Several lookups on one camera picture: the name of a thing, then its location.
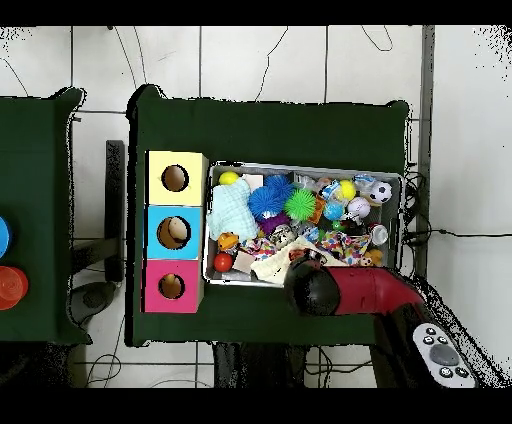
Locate cream waffle cloth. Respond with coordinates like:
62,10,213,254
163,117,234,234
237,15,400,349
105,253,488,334
249,235,349,286

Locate orange striped tiger plush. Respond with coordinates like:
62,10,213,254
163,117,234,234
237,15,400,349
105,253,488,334
287,247,321,263

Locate wooden box with three holes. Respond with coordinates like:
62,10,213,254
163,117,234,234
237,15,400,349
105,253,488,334
142,149,210,315

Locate silver mesh bin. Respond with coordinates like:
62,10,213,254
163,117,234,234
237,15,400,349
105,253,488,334
201,159,406,289

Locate large blue spiky ball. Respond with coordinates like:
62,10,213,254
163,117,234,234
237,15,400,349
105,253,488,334
247,185,287,220

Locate mint waffle cloth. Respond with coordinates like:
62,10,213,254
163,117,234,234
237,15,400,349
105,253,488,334
206,177,260,241

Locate small blue spiky ball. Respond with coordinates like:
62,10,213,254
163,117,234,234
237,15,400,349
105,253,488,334
263,173,295,199

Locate green spiky ball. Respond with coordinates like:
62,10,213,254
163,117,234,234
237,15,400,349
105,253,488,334
283,187,317,222

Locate red ball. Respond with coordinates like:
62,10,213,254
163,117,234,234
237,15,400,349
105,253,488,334
212,251,234,273

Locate dark green table cloth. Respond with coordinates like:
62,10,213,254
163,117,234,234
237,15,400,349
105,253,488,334
125,83,410,348
0,87,93,345

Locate white baseball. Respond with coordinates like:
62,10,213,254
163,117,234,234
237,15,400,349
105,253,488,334
346,196,372,219

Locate red cola can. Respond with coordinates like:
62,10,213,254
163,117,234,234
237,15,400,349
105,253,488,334
366,222,390,247

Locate brown plush toy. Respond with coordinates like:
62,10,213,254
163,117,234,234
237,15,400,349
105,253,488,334
358,248,384,268

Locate black and white soccer ball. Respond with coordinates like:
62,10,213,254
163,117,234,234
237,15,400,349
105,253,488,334
368,180,394,204

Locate black upright panel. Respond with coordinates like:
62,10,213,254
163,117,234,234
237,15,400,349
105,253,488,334
104,139,126,283

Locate dark grey rounded base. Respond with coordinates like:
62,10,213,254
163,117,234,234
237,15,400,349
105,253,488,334
69,280,118,326

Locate blue plastic cup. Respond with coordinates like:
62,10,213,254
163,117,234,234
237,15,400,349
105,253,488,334
0,214,12,259

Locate red plastic cup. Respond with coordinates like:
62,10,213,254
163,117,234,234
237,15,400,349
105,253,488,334
0,265,30,311

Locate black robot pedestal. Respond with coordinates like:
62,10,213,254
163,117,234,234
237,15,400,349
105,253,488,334
213,341,307,388

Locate grey metal rail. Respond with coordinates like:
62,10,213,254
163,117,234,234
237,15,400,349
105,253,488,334
415,25,437,277

